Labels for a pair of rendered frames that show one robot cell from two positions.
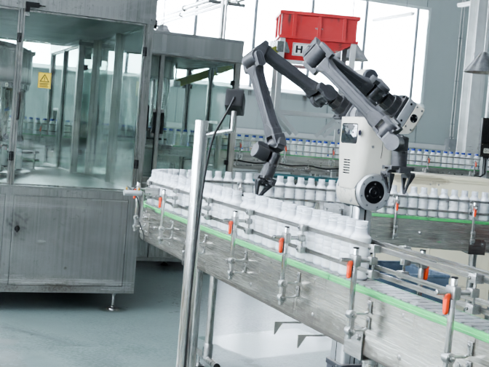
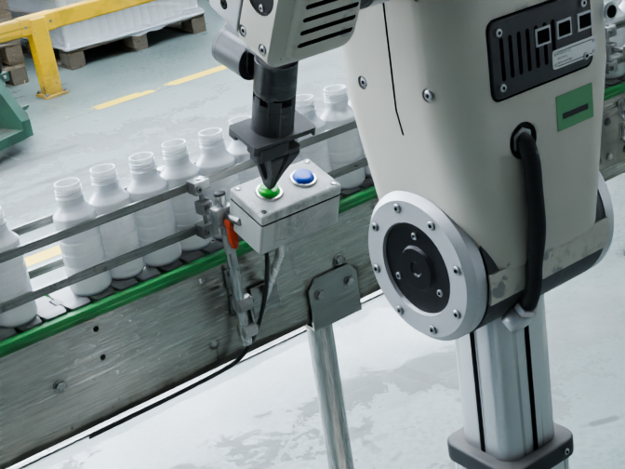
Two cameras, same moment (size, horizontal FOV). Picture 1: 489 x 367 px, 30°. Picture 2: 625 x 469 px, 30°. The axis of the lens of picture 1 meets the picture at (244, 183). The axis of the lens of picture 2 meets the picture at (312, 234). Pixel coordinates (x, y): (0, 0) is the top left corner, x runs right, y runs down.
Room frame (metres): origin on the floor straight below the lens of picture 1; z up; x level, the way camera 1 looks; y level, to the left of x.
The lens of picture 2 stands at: (3.53, -1.55, 1.68)
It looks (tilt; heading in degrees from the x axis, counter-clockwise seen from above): 23 degrees down; 78
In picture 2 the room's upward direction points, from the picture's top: 9 degrees counter-clockwise
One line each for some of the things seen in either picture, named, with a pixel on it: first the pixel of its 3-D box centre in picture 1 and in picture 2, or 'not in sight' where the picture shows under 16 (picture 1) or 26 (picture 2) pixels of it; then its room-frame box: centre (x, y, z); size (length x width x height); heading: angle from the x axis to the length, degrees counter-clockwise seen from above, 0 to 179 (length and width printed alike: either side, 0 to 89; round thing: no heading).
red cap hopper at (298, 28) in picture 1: (305, 138); not in sight; (10.57, -0.67, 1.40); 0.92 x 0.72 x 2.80; 94
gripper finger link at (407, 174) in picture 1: (401, 180); not in sight; (3.28, -0.56, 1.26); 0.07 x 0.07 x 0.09; 22
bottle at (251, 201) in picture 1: (251, 216); not in sight; (3.36, -0.03, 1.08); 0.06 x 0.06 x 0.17
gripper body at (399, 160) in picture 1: (399, 161); not in sight; (3.28, -0.55, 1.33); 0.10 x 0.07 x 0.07; 112
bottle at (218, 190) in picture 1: (218, 207); (183, 194); (3.69, 0.10, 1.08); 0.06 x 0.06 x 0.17
